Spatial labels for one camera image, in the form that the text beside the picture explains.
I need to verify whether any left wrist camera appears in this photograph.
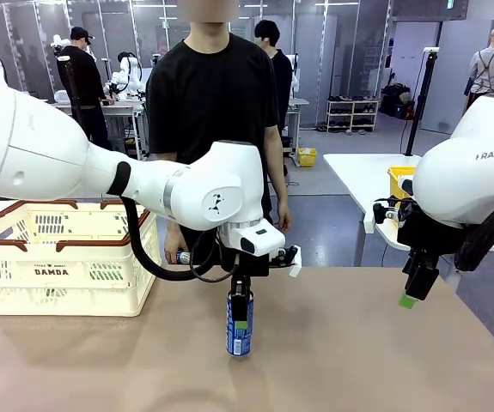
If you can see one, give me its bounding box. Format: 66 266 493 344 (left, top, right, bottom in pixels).
267 245 302 279

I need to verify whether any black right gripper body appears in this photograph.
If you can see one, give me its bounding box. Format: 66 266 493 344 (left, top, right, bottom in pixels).
396 209 454 267

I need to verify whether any grey background workbench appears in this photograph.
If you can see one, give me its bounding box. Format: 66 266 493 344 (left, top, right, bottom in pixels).
52 99 149 160
287 97 311 168

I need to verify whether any person's left hand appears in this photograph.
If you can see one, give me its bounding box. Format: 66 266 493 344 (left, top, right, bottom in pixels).
273 201 293 235

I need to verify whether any person's right hand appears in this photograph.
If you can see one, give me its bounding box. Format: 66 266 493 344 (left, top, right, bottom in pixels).
163 229 187 264

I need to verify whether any yellow plastic basket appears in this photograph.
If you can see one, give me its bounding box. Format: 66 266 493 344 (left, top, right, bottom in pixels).
387 166 419 224

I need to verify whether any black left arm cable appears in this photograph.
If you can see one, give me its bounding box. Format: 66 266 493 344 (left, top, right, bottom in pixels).
119 197 222 283

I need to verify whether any small yellow crate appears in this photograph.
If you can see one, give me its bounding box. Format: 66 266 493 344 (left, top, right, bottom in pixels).
297 147 318 167

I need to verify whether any bystander with black cap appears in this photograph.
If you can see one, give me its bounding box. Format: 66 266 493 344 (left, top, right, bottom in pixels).
56 26 113 151

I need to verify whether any pile of black bags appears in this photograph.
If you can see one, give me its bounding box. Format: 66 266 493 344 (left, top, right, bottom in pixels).
381 83 415 119

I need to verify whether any person's left forearm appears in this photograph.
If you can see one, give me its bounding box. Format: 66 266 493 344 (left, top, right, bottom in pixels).
265 158 290 207

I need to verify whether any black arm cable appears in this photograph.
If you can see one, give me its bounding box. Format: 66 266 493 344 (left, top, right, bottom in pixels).
454 195 494 272
119 197 222 283

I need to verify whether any person in black T-shirt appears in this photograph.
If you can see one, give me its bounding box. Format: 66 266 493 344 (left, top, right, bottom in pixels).
145 0 293 258

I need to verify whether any black tripod pole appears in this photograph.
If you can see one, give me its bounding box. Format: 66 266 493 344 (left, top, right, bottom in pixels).
64 59 84 125
404 47 439 157

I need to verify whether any mannequin with grey apron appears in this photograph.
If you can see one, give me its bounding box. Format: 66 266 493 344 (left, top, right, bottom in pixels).
463 28 494 108

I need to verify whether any cream basket with brown handles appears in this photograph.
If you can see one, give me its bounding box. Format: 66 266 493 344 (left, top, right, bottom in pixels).
0 199 162 318

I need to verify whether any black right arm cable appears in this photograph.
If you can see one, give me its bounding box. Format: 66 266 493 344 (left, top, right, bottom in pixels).
454 195 494 272

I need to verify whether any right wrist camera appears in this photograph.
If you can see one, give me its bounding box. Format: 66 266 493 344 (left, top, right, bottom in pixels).
373 197 415 227

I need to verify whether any bystander with black hair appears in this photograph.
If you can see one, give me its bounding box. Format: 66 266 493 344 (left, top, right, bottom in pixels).
253 19 294 130

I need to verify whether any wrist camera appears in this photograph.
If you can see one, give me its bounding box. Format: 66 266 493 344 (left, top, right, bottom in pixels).
373 197 415 227
267 245 302 279

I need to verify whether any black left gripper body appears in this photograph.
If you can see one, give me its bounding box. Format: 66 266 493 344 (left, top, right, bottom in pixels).
218 244 272 280

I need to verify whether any white shoe rack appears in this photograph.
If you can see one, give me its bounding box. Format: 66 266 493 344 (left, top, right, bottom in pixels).
326 94 380 133

